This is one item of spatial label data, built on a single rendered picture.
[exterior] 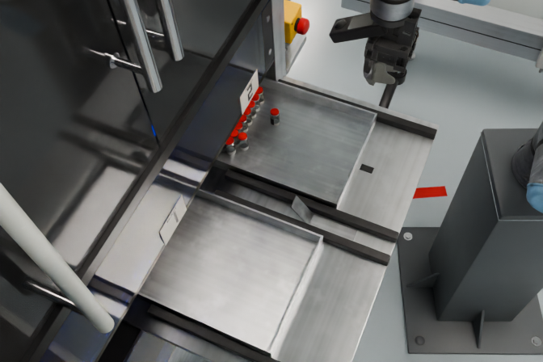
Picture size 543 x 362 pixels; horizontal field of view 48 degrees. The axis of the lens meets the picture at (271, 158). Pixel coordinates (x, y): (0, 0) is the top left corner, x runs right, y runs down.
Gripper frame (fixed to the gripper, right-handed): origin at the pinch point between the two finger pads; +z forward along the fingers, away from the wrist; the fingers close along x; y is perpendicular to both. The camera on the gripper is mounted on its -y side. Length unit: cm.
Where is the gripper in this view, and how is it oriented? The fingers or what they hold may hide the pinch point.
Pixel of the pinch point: (370, 78)
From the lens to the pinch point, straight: 125.9
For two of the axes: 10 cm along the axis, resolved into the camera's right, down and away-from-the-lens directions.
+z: 0.5, 5.4, 8.4
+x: 4.0, -7.8, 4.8
